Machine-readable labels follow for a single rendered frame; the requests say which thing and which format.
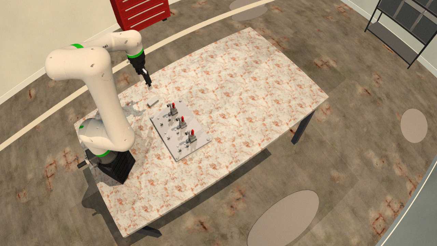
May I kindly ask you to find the toggle clamp with red handle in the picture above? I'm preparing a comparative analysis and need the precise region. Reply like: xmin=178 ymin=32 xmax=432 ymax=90
xmin=176 ymin=116 xmax=187 ymax=129

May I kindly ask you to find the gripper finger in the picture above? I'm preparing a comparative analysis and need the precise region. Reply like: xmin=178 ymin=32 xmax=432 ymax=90
xmin=135 ymin=69 xmax=144 ymax=82
xmin=138 ymin=68 xmax=153 ymax=91

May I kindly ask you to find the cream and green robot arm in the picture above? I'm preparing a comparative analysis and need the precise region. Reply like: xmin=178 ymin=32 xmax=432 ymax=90
xmin=45 ymin=30 xmax=145 ymax=168

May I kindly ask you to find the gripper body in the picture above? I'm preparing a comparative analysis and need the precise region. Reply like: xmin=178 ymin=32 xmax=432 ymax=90
xmin=132 ymin=59 xmax=145 ymax=72

